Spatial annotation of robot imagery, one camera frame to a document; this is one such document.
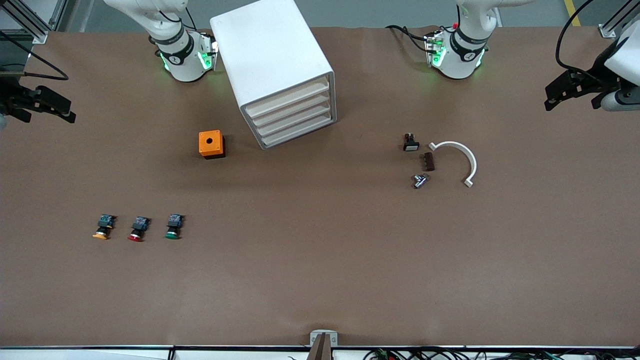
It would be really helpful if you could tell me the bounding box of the green mushroom push button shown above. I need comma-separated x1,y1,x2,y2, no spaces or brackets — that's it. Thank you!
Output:
165,213,185,241

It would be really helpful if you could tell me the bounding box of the yellow mushroom push button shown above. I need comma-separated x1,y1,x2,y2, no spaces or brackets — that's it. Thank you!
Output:
92,214,117,241

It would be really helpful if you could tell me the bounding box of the red mushroom push button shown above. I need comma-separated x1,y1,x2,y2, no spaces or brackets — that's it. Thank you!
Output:
127,216,152,243

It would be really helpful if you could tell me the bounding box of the brown table mat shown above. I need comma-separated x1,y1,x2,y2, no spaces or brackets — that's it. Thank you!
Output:
0,25,640,348

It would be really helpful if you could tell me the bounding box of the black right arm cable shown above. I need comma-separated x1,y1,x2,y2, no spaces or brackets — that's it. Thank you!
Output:
0,30,69,82

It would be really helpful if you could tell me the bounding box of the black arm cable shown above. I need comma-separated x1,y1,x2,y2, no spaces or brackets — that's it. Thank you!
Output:
0,30,69,82
556,0,608,76

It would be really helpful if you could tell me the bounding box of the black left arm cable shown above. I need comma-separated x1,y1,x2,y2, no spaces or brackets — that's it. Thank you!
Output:
556,0,608,76

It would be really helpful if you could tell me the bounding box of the aluminium frame profile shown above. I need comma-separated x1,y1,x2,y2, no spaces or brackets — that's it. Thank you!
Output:
599,0,640,40
0,0,71,45

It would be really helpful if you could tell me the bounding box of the white curved plastic bracket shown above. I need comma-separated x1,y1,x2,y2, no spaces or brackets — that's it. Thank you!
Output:
429,141,478,188

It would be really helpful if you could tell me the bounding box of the orange button enclosure box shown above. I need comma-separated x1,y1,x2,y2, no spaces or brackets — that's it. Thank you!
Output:
198,130,226,159

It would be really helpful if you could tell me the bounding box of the black base power cable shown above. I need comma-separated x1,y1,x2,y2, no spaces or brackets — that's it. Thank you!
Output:
386,25,432,53

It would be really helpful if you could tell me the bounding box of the black cable bundle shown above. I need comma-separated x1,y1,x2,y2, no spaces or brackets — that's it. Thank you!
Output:
362,347,640,360

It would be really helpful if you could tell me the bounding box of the grey table edge bracket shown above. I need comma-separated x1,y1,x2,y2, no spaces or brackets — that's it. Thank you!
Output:
309,330,339,360

